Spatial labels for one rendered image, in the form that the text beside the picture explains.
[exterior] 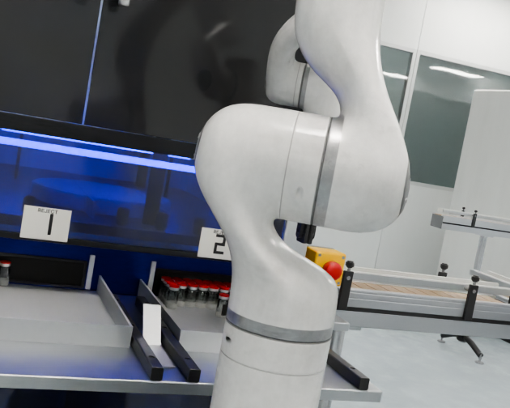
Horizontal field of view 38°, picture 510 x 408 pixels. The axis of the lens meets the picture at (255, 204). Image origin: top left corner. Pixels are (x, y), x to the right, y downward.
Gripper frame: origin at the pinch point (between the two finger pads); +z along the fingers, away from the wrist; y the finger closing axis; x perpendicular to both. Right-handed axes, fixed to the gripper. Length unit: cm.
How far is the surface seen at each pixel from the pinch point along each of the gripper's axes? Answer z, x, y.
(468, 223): 16, -292, -258
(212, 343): 20.5, 1.9, 14.0
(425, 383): 107, -234, -206
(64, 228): 8.5, -23.9, 37.3
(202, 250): 9.5, -23.9, 10.1
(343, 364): 20.1, 9.7, -6.7
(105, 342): 21.5, 1.9, 31.7
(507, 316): 19, -35, -78
